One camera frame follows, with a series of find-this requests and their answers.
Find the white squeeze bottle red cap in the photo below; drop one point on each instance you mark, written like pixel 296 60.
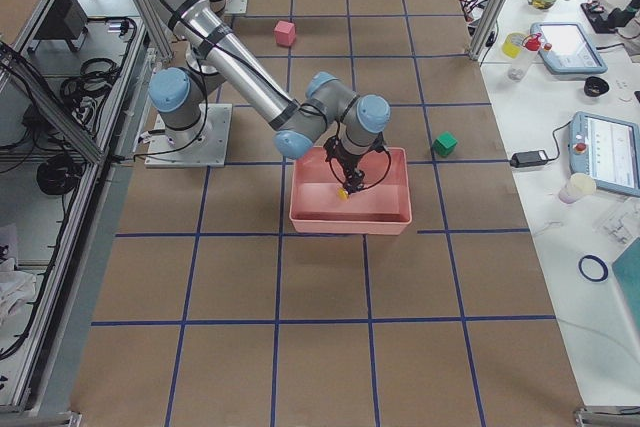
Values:
pixel 528 52

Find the teach pendant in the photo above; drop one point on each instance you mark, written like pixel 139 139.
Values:
pixel 607 150
pixel 572 51

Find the lower teach pendant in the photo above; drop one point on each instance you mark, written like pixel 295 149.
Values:
pixel 607 150

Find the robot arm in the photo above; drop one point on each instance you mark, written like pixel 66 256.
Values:
pixel 297 125

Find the white plastic cup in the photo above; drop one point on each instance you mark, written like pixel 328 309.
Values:
pixel 578 186

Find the pink foam cube centre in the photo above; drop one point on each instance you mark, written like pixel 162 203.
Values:
pixel 284 33

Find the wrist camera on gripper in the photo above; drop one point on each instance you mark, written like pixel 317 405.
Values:
pixel 331 148

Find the pink plastic bin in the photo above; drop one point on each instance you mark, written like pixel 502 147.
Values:
pixel 384 209

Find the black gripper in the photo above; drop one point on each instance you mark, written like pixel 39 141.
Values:
pixel 348 165

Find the black power adapter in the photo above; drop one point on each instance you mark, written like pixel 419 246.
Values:
pixel 526 159

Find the upper teach pendant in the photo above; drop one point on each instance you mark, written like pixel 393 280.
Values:
pixel 572 51

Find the green cube near bin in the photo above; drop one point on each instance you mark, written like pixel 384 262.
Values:
pixel 444 144

